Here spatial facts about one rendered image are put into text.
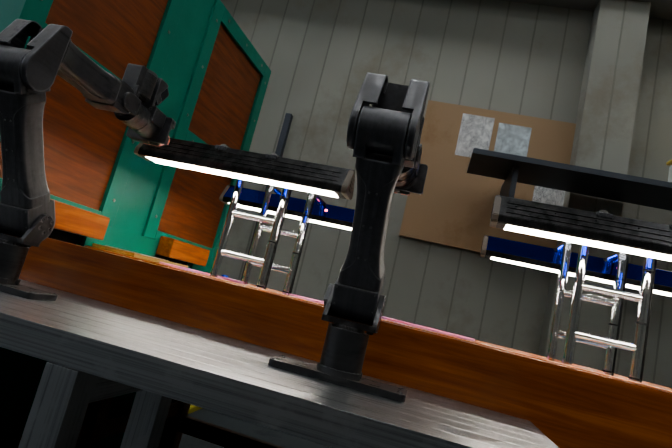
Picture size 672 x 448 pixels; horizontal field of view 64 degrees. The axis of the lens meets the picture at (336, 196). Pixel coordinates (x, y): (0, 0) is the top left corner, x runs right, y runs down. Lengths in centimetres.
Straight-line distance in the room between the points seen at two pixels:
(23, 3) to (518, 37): 322
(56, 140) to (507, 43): 311
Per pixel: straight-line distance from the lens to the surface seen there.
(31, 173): 103
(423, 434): 62
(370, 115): 72
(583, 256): 149
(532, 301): 356
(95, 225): 169
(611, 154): 366
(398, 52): 396
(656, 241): 134
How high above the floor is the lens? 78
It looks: 11 degrees up
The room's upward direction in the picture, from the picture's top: 14 degrees clockwise
